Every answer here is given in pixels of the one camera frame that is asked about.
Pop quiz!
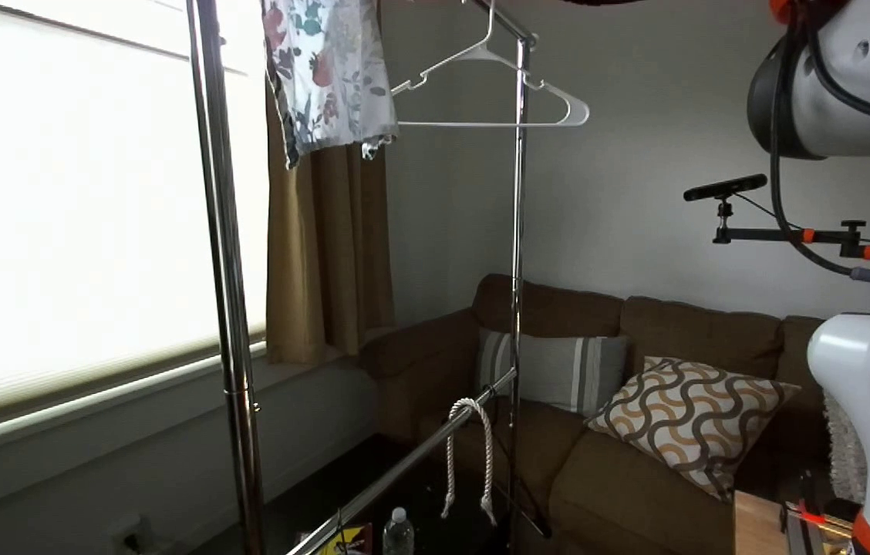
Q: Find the floral white clothing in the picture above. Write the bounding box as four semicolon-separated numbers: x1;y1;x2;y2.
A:
263;0;394;167

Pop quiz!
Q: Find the white plastic hanger top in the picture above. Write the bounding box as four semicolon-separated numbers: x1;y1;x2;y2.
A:
392;0;594;130

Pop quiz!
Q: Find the chrome clothing rack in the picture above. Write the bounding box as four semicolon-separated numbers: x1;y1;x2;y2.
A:
184;0;536;555

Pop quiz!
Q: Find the brown curtain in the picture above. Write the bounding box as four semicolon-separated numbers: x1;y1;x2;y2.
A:
266;83;392;363

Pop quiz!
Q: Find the brown sofa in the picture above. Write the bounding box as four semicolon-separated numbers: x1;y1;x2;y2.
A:
357;275;831;555

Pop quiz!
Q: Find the striped grey cushion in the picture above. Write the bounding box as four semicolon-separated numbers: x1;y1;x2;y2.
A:
480;328;631;415

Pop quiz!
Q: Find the plastic water bottle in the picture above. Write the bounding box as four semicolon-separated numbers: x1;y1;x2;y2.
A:
384;506;414;555

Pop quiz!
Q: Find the patterned beige cushion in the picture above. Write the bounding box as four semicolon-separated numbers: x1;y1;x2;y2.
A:
591;353;798;498

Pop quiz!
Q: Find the white window blind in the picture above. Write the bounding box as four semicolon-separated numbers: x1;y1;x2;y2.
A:
0;0;272;425

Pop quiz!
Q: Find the fuzzy white cushion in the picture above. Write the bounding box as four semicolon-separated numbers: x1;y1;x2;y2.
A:
824;393;868;501

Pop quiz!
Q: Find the white hanger on lower rail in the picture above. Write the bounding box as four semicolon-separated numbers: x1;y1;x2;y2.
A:
437;393;499;529

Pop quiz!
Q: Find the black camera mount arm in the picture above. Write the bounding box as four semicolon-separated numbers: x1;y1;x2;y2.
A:
686;172;870;263

